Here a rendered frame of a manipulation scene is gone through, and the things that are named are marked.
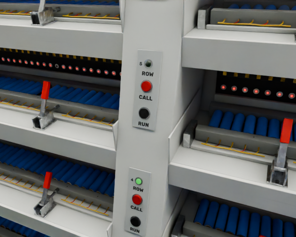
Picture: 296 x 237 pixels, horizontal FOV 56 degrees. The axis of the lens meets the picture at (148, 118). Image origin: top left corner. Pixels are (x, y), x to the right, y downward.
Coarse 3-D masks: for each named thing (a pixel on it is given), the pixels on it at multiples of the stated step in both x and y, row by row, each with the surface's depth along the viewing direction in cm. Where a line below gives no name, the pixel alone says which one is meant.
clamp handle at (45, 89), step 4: (44, 84) 55; (48, 84) 54; (44, 88) 55; (48, 88) 55; (44, 92) 54; (48, 92) 55; (44, 96) 54; (44, 100) 55; (44, 104) 55; (40, 108) 55; (44, 108) 55; (40, 112) 55; (44, 112) 55; (40, 116) 55
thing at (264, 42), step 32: (192, 0) 40; (256, 0) 49; (288, 0) 48; (192, 32) 41; (224, 32) 41; (256, 32) 40; (288, 32) 38; (192, 64) 41; (224, 64) 39; (256, 64) 37; (288, 64) 36
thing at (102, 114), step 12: (0, 96) 66; (12, 96) 64; (24, 96) 62; (36, 96) 62; (36, 108) 60; (48, 108) 61; (60, 108) 59; (72, 108) 58; (84, 108) 57; (96, 108) 56; (108, 108) 56; (108, 120) 55
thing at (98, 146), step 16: (0, 64) 77; (80, 80) 69; (96, 80) 67; (112, 80) 65; (0, 112) 61; (16, 112) 61; (0, 128) 58; (16, 128) 56; (32, 128) 55; (48, 128) 55; (64, 128) 55; (80, 128) 54; (96, 128) 54; (112, 128) 45; (32, 144) 57; (48, 144) 54; (64, 144) 52; (80, 144) 51; (96, 144) 50; (112, 144) 49; (96, 160) 51; (112, 160) 49
